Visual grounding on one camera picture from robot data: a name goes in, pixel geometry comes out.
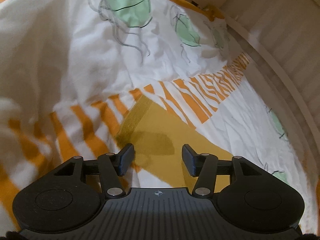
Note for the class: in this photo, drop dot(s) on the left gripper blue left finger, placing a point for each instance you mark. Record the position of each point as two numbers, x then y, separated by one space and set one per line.
111 164

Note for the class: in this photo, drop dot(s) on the wooden bed headboard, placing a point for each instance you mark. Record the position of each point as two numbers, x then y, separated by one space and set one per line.
282 36

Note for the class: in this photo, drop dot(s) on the white patterned bed sheet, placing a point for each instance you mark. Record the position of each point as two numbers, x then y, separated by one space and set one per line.
71 70

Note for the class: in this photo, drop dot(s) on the mustard yellow knit sweater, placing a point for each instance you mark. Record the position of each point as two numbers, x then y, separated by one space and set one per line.
158 137

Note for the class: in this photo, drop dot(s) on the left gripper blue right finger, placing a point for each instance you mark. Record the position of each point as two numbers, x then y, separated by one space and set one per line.
196 163

